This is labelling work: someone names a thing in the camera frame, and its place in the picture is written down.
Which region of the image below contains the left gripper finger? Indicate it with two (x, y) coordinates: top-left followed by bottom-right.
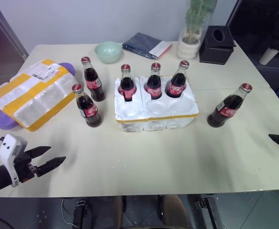
(35, 156), (67, 177)
(24, 146), (52, 159)

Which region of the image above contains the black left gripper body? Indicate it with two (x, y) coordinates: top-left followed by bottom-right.
(13, 150), (39, 183)

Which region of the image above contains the foam lid with yellow tape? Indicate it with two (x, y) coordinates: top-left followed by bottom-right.
(0, 59), (76, 133)

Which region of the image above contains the glass cola bottle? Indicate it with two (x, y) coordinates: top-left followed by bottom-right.
(146, 62), (164, 101)
(164, 60), (191, 99)
(206, 83), (254, 129)
(81, 56), (107, 103)
(72, 83), (105, 128)
(118, 64), (138, 103)

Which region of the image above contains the grey metal cylinder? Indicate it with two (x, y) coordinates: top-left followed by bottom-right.
(258, 46), (279, 66)

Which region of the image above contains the black tissue box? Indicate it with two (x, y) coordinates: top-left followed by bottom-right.
(199, 24), (236, 65)

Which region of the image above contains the white foam bottle tray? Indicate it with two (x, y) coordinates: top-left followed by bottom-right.
(114, 75), (200, 133)

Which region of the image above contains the purple plastic tray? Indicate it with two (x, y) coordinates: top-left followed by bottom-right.
(0, 62), (76, 131)

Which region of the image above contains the mint green bowl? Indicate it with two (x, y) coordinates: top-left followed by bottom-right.
(94, 41), (122, 64)

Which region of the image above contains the green plant in white pot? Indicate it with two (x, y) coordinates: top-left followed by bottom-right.
(176, 0), (218, 61)

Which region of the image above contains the brown rounded shape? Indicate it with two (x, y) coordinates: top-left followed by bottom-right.
(162, 194), (189, 229)

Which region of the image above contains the folded blue denim cloth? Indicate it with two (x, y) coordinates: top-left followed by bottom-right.
(122, 32), (163, 61)

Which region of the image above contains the white and pink booklet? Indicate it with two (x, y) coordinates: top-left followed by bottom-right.
(149, 40), (173, 59)

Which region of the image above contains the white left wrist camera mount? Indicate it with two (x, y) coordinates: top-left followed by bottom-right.
(0, 134), (28, 188)

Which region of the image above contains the thin white cable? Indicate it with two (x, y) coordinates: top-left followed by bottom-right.
(61, 198), (78, 228)

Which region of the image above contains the black table frame strut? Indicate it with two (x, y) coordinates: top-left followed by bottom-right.
(193, 193), (218, 229)
(73, 199), (89, 229)

